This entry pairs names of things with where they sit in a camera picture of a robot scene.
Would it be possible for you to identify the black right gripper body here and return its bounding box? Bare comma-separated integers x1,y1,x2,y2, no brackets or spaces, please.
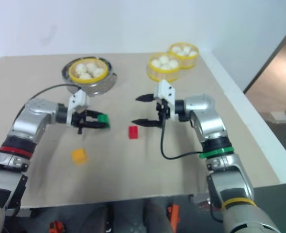
155,98,171,123

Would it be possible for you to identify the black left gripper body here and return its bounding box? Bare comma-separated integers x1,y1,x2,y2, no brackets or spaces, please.
71,109,91,134

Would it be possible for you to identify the red cube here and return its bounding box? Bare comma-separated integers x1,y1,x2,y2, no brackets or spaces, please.
128,125,140,140

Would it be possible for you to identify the orange plastic part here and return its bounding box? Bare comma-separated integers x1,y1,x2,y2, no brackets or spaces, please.
167,203,180,224
49,220,66,233

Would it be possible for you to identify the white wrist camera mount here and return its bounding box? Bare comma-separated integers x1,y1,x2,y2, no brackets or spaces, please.
153,80,177,120
65,89,89,126

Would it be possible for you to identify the green cube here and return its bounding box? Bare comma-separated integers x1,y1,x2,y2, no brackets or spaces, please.
96,113,111,125

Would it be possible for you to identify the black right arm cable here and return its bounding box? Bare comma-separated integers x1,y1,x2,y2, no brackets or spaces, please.
159,118,203,160

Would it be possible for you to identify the steel bowl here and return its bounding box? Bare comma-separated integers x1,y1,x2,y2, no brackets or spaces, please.
61,56,118,98

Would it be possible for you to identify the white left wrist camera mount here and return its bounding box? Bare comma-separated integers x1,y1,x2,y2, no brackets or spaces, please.
65,89,89,126

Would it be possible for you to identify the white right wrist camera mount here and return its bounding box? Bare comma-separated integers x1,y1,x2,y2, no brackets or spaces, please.
153,80,177,120

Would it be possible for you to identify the yellow cube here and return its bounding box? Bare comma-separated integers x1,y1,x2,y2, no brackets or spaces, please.
71,148,88,166

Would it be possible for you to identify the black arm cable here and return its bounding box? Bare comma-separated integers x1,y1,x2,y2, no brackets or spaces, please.
159,118,203,160
28,83,83,101

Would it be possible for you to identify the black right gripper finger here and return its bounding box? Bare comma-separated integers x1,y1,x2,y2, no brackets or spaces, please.
135,93,158,103
131,118,163,128

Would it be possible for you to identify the white table side board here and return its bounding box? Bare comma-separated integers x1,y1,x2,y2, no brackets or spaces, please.
198,47,286,188

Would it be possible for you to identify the yellow steamer basket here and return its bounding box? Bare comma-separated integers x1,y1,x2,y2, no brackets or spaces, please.
169,42,200,70
146,52,181,83
68,58,110,86

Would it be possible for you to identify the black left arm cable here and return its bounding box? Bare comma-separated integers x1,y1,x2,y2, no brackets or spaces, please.
28,83,83,101

